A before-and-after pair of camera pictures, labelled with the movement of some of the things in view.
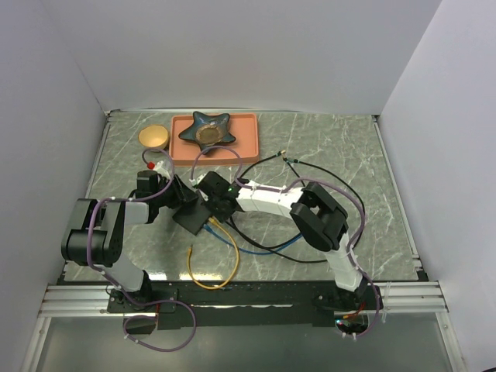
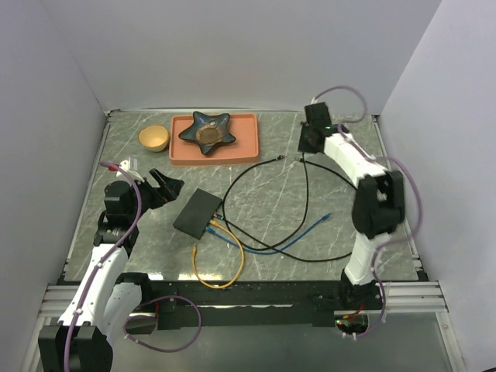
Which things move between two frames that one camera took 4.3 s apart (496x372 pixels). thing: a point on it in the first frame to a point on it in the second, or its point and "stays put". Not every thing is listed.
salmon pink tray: (244, 127) stays put
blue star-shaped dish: (208, 130) stays put
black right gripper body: (217, 210) to (305, 142)
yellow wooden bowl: (153, 137) stays put
